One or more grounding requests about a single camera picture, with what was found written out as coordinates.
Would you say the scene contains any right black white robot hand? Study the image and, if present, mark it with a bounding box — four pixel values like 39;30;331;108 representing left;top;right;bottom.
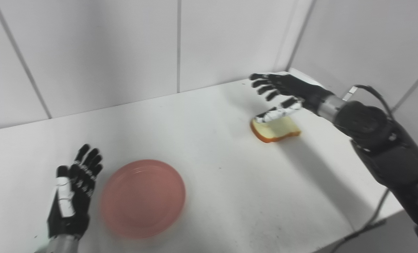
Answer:
249;72;335;124

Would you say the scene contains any slice of white bread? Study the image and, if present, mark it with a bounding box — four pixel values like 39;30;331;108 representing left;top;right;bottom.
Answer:
250;116;302;143

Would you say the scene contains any pink round plate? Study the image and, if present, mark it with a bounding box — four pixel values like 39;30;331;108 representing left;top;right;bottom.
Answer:
99;159;187;240

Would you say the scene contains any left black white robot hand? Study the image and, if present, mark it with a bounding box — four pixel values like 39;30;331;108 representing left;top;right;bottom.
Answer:
47;143;103;240

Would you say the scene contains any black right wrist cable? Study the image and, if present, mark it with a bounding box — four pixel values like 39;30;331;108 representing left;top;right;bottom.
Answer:
330;84;396;253

